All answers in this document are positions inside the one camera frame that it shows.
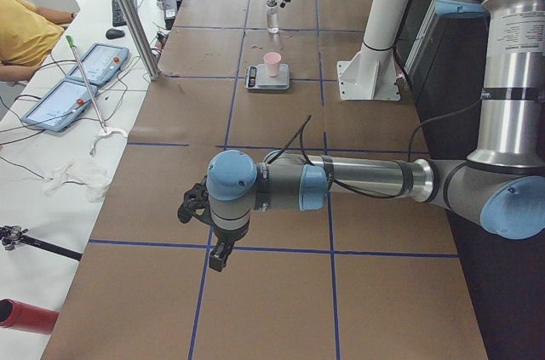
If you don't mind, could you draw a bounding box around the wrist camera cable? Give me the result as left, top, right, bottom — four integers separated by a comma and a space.
261, 98, 489, 200

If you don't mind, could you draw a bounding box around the white camera mast base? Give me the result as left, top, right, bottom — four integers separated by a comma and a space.
337, 0, 409, 101

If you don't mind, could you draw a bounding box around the upper teach pendant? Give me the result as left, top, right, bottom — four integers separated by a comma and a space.
80, 43, 129, 87

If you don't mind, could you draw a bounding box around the clear glass sauce bottle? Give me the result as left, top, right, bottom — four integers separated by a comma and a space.
266, 0, 279, 34

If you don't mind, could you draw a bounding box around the lower teach pendant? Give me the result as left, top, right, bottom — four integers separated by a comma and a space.
21, 78, 90, 132

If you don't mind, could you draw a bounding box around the teach pendant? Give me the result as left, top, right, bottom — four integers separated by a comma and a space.
80, 43, 129, 87
21, 78, 90, 132

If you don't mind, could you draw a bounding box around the black keyboard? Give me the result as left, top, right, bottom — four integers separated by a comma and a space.
112, 0, 138, 27

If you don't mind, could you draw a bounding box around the red cylinder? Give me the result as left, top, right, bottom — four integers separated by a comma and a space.
1, 299, 59, 334

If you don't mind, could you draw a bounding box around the person in yellow shirt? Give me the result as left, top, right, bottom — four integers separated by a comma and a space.
1, 0, 77, 83

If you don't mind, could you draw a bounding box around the aluminium frame post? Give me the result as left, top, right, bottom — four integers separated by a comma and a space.
118, 0, 160, 81

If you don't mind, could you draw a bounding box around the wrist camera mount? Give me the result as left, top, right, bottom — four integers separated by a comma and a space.
177, 179, 213, 226

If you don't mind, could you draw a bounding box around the white crumpled cloth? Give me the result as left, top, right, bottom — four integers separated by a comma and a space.
43, 158, 112, 203

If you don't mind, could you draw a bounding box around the silver digital kitchen scale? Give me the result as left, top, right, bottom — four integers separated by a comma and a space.
244, 63, 290, 90

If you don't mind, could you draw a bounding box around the black tripod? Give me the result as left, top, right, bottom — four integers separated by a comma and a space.
1, 226, 83, 261

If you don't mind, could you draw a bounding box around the pink paper cup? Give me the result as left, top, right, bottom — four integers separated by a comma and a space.
263, 52, 282, 77

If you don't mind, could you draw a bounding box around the black computer mouse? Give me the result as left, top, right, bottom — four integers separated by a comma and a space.
105, 28, 125, 40

